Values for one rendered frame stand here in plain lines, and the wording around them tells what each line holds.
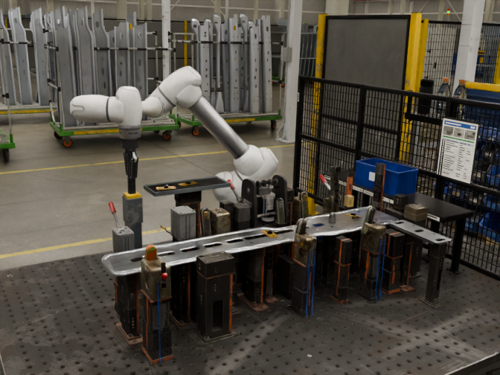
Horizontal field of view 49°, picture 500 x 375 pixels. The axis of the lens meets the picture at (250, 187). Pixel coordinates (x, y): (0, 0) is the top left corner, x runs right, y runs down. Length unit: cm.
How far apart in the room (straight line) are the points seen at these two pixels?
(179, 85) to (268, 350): 136
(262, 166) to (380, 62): 217
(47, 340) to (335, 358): 107
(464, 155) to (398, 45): 201
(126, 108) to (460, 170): 162
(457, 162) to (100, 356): 187
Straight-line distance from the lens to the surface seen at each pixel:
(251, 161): 292
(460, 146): 288
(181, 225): 229
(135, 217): 241
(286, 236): 235
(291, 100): 943
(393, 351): 222
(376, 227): 242
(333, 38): 536
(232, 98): 1043
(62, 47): 900
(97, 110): 231
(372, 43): 494
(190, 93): 280
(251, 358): 209
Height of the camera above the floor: 184
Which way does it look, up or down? 16 degrees down
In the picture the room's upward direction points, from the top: 2 degrees clockwise
